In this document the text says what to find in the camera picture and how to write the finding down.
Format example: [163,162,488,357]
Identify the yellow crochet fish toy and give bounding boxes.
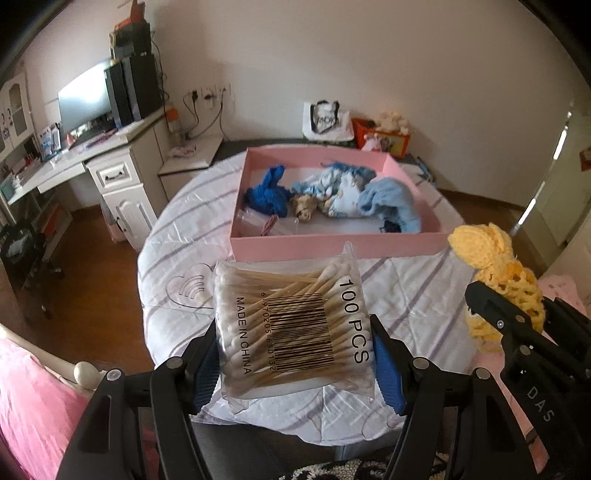
[448,223,545,333]

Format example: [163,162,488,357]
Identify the cotton swab bag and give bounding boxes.
[212,243,375,412]

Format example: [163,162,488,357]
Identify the light blue plush cloth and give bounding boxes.
[358,177,422,234]

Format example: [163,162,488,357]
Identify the blue knitted cloth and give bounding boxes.
[245,165,293,218]

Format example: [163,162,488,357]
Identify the cartoon print baby garment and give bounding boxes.
[290,162,377,218]

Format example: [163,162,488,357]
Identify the pink bedding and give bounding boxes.
[1,339,88,479]

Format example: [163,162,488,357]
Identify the black scrunchie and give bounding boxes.
[381,220,402,233]

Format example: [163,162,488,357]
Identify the black chair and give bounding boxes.
[1,220,65,319]

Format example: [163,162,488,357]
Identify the pink shallow box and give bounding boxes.
[229,145,461,262]

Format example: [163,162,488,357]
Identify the small beige plush toy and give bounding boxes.
[290,194,318,223]

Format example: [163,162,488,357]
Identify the low tv bench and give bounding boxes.
[157,134,435,199]

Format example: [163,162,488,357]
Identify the white desk with drawers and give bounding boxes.
[7,110,170,251]

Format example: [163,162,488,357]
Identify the orange toy storage box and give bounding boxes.
[352,118,412,159]

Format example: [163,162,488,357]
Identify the pink plush toy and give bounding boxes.
[361,133,382,152]

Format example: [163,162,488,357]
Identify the white plush bear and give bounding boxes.
[375,112,410,135]

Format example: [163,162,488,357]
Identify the white tote bag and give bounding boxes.
[301,100,355,143]

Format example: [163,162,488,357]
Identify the computer monitor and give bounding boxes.
[57,59,111,137]

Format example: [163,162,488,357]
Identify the black computer tower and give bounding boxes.
[104,54,162,129]

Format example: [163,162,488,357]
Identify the white glass door cabinet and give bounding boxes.
[0,73,34,161]

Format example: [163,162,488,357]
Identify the black box on tower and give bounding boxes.
[109,0,151,60]

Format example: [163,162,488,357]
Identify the small clear bag with cord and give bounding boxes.
[235,207,300,237]

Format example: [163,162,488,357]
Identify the wall power outlets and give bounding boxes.
[186,83,233,103]

